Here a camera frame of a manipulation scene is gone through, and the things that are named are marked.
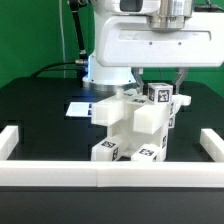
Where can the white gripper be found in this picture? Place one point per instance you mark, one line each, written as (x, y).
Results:
(128, 41)

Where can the white tagged cube nut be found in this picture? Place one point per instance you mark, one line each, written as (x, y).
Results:
(159, 93)

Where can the white chair back part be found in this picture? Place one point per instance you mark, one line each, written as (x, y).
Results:
(143, 115)

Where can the white chair seat part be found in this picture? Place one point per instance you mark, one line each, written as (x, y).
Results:
(136, 140)

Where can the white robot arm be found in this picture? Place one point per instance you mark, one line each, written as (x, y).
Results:
(171, 15)

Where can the white marker sheet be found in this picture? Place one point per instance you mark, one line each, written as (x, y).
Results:
(79, 109)

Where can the white U-shaped fence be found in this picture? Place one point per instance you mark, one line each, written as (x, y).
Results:
(102, 174)

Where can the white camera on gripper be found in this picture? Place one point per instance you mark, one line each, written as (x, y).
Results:
(132, 6)

